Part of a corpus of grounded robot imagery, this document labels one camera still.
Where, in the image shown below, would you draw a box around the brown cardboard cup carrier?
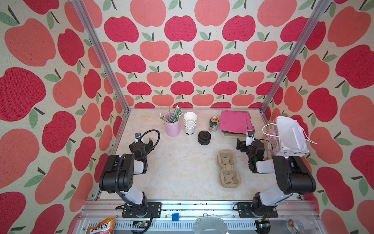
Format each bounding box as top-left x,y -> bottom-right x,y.
217,150 -> 241,189

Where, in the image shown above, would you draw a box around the orange snack packet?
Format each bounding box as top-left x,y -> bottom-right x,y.
88,218 -> 115,234

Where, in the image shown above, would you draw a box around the pink straw holder cup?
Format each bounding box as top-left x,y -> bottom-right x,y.
164,121 -> 180,137

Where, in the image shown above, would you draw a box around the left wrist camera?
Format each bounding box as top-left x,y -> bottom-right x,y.
135,133 -> 142,142

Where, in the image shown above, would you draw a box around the wrapped straws and stirrers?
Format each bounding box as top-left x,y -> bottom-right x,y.
160,105 -> 183,123

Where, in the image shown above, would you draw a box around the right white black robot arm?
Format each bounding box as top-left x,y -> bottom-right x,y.
236,139 -> 316,217

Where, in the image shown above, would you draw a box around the stack of pink napkins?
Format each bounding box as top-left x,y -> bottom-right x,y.
219,110 -> 255,135

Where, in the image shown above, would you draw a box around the stack of white paper cups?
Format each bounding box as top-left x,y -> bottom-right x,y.
183,112 -> 197,135

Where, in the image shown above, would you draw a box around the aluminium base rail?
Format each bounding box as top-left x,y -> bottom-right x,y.
70,200 -> 327,234

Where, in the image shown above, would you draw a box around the green beverage can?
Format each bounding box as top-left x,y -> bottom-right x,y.
209,117 -> 219,132

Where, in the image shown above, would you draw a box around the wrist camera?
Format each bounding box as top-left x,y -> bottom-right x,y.
135,133 -> 142,142
245,131 -> 255,146

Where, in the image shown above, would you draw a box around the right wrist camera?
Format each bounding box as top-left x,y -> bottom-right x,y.
245,131 -> 255,146

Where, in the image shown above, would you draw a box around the stack of black cup lids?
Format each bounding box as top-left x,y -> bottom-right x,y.
198,131 -> 211,145

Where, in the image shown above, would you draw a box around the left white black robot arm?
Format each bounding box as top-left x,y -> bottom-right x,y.
99,140 -> 162,218

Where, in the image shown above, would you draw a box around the white patterned paper gift bag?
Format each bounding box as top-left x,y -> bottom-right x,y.
262,116 -> 316,160

